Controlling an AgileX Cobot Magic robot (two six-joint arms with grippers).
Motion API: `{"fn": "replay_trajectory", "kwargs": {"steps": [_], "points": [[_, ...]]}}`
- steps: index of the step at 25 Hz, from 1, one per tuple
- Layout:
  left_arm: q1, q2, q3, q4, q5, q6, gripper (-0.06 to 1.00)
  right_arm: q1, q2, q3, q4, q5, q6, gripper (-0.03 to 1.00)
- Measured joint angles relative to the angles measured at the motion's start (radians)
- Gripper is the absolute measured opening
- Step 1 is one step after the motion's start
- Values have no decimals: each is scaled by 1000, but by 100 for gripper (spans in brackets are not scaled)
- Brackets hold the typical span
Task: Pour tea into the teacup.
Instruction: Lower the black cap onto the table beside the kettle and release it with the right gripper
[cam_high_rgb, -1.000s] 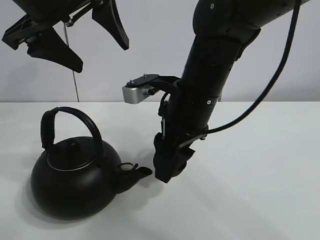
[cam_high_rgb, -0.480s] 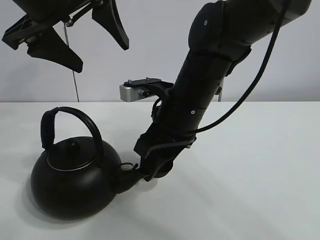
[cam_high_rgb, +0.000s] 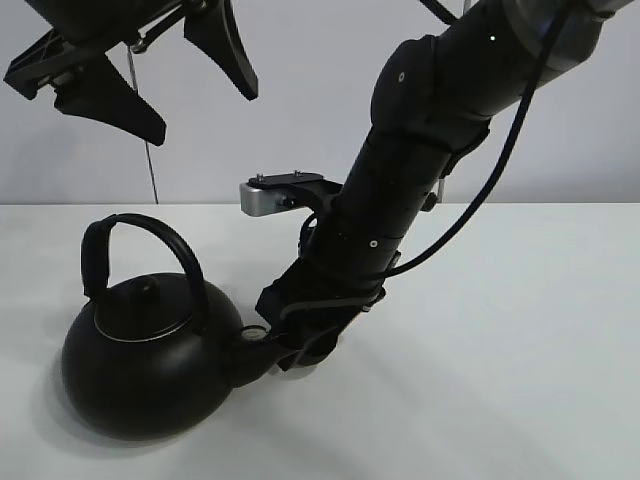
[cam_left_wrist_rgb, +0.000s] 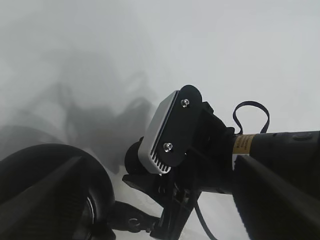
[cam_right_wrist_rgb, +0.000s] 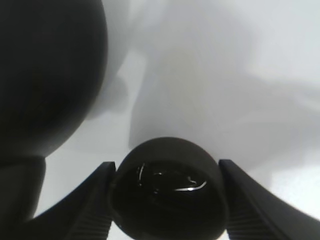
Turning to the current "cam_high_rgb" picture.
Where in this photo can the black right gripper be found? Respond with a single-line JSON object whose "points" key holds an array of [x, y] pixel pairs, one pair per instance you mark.
{"points": [[314, 301]]}

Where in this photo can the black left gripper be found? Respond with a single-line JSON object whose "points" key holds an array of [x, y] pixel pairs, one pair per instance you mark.
{"points": [[84, 30]]}

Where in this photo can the black round tea kettle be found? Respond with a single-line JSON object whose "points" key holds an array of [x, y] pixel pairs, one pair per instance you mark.
{"points": [[154, 355]]}

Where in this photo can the small black teacup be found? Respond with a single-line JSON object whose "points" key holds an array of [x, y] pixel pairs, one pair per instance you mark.
{"points": [[310, 358]]}

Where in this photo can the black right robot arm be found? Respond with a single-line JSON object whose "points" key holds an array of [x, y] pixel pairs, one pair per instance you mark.
{"points": [[432, 105]]}

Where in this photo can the thin dark left pole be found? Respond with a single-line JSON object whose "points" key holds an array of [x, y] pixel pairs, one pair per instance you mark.
{"points": [[150, 166]]}

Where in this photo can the thin grey right pole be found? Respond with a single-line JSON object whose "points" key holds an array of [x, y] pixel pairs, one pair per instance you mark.
{"points": [[440, 190]]}

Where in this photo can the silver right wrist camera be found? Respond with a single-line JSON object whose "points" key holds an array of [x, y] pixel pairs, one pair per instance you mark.
{"points": [[264, 195]]}

